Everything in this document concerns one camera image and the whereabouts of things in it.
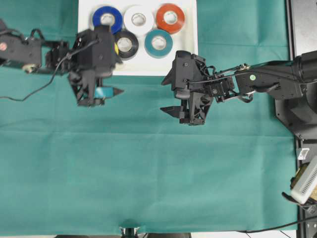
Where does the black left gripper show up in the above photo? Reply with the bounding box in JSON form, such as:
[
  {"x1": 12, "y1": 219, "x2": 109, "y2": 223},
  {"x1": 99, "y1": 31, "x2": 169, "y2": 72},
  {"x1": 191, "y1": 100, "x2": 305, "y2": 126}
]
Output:
[{"x1": 44, "y1": 32, "x2": 124, "y2": 108}]

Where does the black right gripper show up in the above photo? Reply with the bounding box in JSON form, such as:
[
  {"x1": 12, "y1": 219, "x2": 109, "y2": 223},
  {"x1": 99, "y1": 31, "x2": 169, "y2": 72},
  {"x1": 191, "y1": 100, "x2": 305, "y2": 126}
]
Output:
[{"x1": 160, "y1": 51, "x2": 236, "y2": 126}]

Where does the teal green tape roll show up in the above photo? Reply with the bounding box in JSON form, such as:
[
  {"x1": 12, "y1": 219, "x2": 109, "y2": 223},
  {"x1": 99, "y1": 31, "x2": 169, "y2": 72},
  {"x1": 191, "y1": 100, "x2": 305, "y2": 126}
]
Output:
[{"x1": 145, "y1": 29, "x2": 173, "y2": 59}]

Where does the black tape roll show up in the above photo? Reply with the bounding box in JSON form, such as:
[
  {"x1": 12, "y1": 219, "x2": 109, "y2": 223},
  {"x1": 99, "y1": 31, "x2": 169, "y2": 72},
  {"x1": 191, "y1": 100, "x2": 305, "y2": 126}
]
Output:
[{"x1": 114, "y1": 31, "x2": 139, "y2": 60}]

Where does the yellow tape roll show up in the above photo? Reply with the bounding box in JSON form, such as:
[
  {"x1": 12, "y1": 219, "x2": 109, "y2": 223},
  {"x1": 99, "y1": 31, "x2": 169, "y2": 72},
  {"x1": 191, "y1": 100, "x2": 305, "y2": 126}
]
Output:
[{"x1": 114, "y1": 43, "x2": 119, "y2": 55}]

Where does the red tape roll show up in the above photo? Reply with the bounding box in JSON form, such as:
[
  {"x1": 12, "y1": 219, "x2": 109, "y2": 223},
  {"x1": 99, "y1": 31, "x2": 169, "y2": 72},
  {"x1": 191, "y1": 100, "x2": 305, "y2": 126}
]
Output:
[{"x1": 156, "y1": 3, "x2": 185, "y2": 34}]

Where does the blue tape roll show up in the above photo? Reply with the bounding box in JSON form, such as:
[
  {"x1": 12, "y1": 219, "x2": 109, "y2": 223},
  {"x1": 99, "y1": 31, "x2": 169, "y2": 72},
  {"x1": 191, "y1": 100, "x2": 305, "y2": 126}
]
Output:
[{"x1": 92, "y1": 6, "x2": 123, "y2": 34}]

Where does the white tape roll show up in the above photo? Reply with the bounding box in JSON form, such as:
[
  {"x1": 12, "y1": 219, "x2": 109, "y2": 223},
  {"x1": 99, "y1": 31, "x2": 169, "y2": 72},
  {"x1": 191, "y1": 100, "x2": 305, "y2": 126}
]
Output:
[{"x1": 123, "y1": 5, "x2": 154, "y2": 37}]

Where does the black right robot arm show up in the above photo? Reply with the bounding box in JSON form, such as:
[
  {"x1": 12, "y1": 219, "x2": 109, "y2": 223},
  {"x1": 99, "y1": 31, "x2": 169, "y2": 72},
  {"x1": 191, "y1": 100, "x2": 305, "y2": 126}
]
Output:
[{"x1": 161, "y1": 51, "x2": 317, "y2": 125}]

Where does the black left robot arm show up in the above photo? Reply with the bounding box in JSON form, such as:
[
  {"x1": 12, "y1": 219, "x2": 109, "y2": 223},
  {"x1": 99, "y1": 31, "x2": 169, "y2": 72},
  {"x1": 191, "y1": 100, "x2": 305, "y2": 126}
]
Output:
[{"x1": 0, "y1": 21, "x2": 123, "y2": 107}]

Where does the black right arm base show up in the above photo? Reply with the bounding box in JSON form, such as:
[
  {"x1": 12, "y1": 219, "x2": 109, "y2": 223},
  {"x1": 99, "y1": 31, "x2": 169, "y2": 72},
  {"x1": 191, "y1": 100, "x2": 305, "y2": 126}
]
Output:
[{"x1": 275, "y1": 94, "x2": 317, "y2": 140}]

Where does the white plastic case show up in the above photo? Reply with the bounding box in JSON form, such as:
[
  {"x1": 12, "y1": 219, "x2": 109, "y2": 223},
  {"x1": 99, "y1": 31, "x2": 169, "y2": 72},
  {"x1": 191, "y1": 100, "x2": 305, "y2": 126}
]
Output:
[{"x1": 78, "y1": 0, "x2": 198, "y2": 76}]

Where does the white perforated box device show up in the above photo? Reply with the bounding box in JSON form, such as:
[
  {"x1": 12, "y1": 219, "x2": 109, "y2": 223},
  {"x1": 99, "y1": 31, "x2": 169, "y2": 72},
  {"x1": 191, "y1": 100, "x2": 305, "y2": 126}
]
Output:
[{"x1": 291, "y1": 156, "x2": 317, "y2": 204}]

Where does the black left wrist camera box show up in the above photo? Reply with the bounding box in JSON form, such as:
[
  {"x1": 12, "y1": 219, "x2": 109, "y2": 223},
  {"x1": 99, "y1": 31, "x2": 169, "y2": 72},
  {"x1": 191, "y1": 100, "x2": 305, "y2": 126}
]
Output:
[{"x1": 72, "y1": 25, "x2": 122, "y2": 77}]

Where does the black camera stand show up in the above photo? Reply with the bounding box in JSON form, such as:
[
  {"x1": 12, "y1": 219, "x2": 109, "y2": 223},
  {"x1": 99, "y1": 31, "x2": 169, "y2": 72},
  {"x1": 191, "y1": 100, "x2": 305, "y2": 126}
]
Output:
[{"x1": 120, "y1": 227, "x2": 139, "y2": 238}]

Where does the black cable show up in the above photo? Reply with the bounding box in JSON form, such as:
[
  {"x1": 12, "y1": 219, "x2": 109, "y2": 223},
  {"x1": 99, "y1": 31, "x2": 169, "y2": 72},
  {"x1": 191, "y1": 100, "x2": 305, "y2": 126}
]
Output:
[{"x1": 237, "y1": 214, "x2": 317, "y2": 234}]

